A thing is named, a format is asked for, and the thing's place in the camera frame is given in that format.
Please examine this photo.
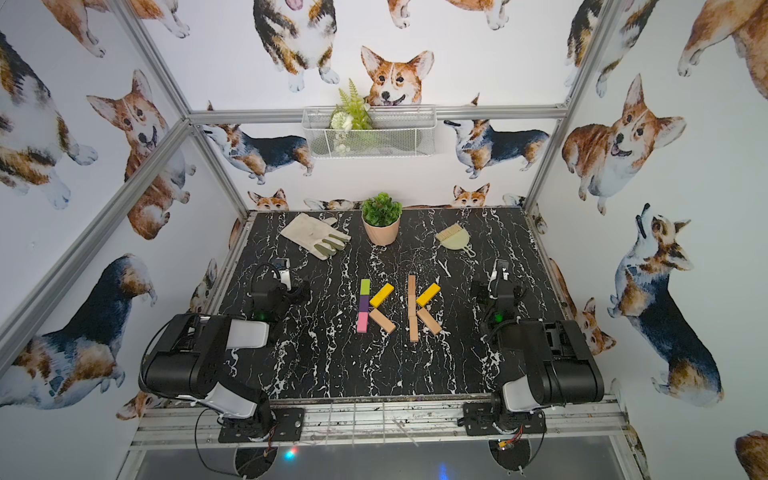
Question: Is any fern with white flower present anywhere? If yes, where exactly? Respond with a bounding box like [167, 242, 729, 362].
[329, 80, 375, 155]

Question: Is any wooden block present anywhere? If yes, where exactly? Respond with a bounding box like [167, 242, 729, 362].
[407, 275, 416, 298]
[408, 295, 417, 321]
[417, 308, 442, 335]
[369, 309, 396, 334]
[408, 315, 419, 343]

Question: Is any pink block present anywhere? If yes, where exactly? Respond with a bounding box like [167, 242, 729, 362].
[356, 312, 369, 333]

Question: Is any aluminium front rail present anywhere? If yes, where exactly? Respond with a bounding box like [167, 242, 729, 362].
[130, 397, 628, 451]

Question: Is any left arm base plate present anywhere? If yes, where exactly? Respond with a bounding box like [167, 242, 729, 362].
[218, 408, 306, 444]

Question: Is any purple block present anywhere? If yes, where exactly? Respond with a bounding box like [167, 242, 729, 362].
[358, 294, 369, 313]

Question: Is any white wire basket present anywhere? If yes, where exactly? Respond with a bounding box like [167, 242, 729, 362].
[302, 106, 437, 159]

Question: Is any green dustpan brush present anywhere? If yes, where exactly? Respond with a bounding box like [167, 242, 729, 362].
[435, 223, 476, 258]

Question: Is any beige work glove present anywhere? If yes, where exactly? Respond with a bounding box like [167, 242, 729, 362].
[280, 213, 351, 260]

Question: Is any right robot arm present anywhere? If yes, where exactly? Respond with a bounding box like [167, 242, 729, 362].
[457, 259, 604, 436]

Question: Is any potted green plant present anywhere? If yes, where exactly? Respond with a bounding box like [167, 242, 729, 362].
[362, 192, 403, 246]

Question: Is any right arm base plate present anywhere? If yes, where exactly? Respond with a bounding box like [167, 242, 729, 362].
[457, 403, 547, 436]

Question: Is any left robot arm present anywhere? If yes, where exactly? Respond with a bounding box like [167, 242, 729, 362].
[139, 258, 308, 444]

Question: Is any wooden block bottom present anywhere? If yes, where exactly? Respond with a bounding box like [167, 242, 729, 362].
[408, 295, 417, 321]

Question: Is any slanted yellow block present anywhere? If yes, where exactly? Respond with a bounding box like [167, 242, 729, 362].
[416, 283, 441, 307]

